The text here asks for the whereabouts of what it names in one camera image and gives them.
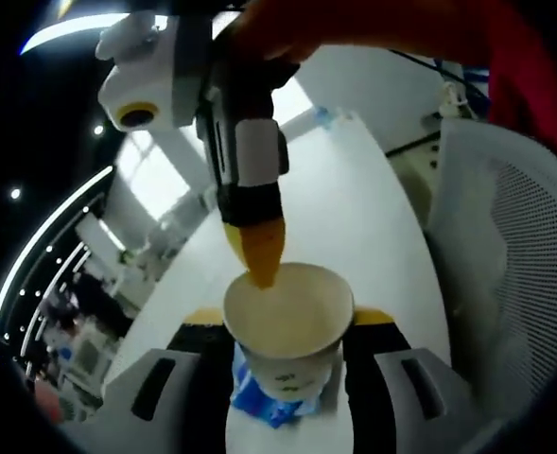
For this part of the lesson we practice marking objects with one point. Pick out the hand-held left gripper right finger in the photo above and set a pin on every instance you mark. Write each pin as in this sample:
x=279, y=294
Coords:
x=368, y=378

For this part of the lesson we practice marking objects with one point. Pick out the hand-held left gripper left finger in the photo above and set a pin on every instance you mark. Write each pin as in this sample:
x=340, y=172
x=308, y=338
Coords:
x=202, y=378

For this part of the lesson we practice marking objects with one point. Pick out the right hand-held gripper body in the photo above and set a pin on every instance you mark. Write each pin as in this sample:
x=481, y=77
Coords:
x=164, y=71

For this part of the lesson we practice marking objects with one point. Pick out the blue tissue pack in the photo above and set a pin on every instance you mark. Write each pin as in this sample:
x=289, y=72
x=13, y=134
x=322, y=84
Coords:
x=254, y=402

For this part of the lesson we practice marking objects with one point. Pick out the white paper cup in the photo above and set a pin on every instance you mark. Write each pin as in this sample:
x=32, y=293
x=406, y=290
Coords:
x=292, y=331

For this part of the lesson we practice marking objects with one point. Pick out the person's right hand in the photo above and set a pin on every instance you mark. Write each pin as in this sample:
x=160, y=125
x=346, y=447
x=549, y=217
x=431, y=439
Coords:
x=278, y=33

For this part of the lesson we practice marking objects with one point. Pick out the white table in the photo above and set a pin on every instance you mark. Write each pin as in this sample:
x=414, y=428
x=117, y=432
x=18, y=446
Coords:
x=353, y=213

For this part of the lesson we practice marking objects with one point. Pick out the white mesh chair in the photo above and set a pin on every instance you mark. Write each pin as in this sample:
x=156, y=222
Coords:
x=510, y=260

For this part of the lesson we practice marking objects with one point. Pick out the person's red shirt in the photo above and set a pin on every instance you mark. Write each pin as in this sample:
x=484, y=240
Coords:
x=533, y=61

